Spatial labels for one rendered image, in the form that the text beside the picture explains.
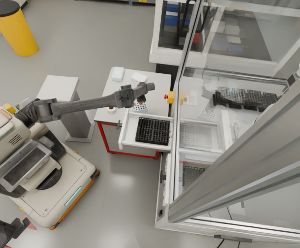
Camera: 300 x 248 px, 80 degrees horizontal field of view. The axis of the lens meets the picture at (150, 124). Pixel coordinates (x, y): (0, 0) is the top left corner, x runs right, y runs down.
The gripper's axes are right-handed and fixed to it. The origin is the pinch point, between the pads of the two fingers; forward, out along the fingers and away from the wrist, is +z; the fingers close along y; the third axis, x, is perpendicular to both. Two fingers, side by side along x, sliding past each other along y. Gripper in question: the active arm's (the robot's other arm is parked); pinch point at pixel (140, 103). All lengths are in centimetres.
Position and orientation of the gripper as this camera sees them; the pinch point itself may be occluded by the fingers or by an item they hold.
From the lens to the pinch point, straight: 145.6
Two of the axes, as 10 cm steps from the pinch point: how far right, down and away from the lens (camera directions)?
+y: -2.6, -8.3, 5.0
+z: -0.7, 5.3, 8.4
